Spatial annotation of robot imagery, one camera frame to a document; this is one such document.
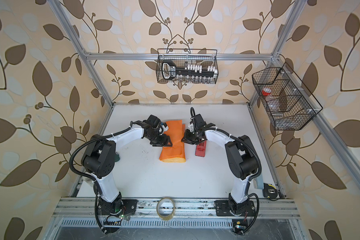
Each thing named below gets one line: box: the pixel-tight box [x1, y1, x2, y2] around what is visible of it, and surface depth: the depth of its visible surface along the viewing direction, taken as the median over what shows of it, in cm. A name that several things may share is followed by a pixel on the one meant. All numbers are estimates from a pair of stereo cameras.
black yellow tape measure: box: [262, 183, 278, 199], surface depth 79 cm
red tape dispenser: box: [195, 140, 208, 157], surface depth 93 cm
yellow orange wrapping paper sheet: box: [159, 119, 186, 163], surface depth 91 cm
